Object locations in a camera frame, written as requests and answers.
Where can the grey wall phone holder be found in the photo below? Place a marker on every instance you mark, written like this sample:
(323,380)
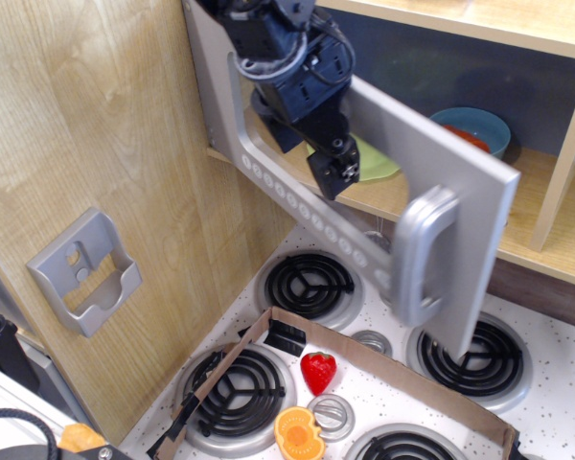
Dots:
(71,258)

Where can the orange toy fruit half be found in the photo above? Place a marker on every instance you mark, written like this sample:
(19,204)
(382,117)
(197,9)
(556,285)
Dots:
(297,434)

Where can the orange carrot slices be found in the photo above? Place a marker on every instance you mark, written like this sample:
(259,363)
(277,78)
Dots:
(471,138)

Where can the silver microwave door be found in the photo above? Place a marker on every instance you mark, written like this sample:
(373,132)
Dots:
(446,238)

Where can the back right stove burner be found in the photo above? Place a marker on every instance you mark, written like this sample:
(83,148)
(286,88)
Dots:
(495,372)

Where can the silver stove knob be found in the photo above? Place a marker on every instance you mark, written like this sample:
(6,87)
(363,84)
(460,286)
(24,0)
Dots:
(334,415)
(375,341)

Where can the orange sponge piece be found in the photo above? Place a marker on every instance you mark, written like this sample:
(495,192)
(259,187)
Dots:
(80,437)

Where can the hanging silver strainer spoon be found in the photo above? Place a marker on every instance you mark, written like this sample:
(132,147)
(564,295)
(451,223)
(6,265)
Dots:
(377,235)

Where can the stove burner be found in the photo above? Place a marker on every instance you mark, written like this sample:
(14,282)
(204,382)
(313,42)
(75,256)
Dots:
(403,441)
(237,417)
(495,372)
(313,284)

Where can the light green plate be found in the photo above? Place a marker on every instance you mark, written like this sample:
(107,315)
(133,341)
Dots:
(373,164)

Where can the middle silver stove knob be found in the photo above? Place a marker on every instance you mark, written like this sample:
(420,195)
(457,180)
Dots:
(375,341)

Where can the front left stove burner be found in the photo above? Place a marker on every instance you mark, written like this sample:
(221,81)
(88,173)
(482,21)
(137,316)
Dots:
(237,417)

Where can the back left stove burner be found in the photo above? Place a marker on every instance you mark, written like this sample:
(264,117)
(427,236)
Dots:
(313,284)

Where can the red toy strawberry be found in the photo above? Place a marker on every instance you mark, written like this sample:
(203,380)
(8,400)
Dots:
(318,370)

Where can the light blue bowl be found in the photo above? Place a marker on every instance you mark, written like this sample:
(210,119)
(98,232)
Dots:
(483,124)

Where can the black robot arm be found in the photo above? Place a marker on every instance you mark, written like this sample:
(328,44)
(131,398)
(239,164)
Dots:
(241,19)

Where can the front right stove burner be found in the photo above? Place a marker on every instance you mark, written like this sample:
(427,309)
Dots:
(403,441)

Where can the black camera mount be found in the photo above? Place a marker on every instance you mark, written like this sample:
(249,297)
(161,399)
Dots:
(13,361)

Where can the lower silver stove knob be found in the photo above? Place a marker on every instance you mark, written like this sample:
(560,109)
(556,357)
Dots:
(334,415)

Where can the brown cardboard barrier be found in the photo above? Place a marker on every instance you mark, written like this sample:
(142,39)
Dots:
(289,332)

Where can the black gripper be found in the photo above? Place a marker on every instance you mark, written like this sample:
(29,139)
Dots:
(301,79)

